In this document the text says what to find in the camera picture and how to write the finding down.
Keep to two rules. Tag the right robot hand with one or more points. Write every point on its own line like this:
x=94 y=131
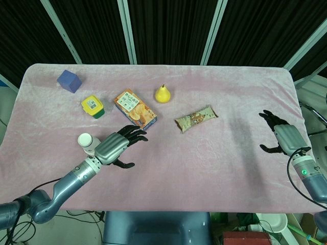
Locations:
x=288 y=137

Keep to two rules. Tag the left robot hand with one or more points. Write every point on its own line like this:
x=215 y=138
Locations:
x=112 y=148

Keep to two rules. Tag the white paper cup stack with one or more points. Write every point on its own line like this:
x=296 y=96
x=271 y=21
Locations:
x=85 y=141

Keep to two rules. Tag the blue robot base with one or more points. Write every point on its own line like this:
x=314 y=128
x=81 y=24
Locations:
x=155 y=229

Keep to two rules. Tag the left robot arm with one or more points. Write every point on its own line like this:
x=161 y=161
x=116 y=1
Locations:
x=76 y=176

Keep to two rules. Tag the orange biscuit box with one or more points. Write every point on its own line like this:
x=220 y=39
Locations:
x=134 y=109

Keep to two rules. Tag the yellow lid green container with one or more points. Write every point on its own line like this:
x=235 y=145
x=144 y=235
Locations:
x=92 y=105

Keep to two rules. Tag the pink plush tablecloth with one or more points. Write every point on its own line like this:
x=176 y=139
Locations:
x=178 y=166

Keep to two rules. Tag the yellow pear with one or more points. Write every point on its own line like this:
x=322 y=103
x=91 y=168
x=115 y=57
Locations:
x=163 y=95

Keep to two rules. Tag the black partition panel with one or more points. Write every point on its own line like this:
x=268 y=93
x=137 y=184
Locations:
x=315 y=65
x=258 y=33
x=20 y=38
x=171 y=30
x=94 y=30

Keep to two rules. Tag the purple foam cube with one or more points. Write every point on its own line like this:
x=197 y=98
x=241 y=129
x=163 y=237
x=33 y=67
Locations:
x=69 y=81

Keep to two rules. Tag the white plastic basin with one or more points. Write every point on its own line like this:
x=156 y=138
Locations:
x=274 y=222

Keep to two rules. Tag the brown snack packet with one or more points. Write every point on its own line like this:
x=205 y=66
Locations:
x=196 y=118

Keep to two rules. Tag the green stick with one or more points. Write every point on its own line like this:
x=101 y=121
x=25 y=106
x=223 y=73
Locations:
x=300 y=228

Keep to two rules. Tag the green bag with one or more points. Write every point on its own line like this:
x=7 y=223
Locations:
x=218 y=220

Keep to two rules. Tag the red box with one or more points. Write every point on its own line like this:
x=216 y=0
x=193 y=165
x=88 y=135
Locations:
x=245 y=238

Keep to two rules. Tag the metal chair frame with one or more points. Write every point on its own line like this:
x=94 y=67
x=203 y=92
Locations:
x=315 y=112

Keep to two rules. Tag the grey partition frame post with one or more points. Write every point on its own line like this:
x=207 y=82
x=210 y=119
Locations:
x=62 y=33
x=304 y=40
x=127 y=30
x=212 y=33

